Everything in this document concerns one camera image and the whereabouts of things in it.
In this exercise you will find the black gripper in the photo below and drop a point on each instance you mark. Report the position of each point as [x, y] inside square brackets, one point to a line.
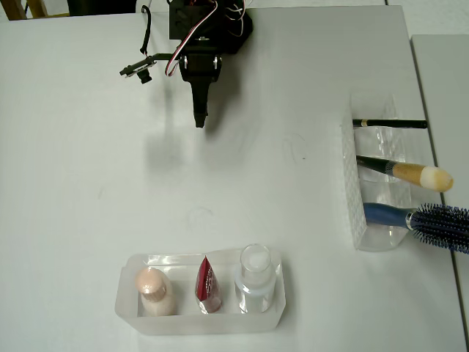
[200, 64]

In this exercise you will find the pink lotion bottle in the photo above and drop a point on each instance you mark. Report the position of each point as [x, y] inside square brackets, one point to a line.
[148, 282]

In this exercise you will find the gold makeup brush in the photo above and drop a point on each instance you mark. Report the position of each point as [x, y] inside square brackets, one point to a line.
[410, 172]

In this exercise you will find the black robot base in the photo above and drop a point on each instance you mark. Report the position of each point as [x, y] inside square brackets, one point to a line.
[242, 36]

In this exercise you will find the clear spray bottle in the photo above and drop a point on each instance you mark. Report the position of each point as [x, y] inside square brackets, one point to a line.
[254, 264]

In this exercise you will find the red hand cream tube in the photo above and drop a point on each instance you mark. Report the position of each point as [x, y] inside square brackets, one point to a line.
[207, 286]

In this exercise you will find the clear acrylic organizer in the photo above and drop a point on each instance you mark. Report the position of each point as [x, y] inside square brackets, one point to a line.
[353, 205]

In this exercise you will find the dark eyeliner pencil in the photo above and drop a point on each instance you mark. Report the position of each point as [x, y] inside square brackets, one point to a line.
[395, 123]

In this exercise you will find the blue round hairbrush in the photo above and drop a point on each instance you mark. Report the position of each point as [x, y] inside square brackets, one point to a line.
[388, 216]

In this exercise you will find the translucent white plastic tray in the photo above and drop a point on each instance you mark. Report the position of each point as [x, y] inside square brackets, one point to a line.
[205, 324]

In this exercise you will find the black gripper camera module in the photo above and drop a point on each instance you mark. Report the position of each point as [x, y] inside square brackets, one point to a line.
[141, 67]

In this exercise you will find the wooden chair frame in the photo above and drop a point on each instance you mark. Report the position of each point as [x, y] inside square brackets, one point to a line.
[16, 11]

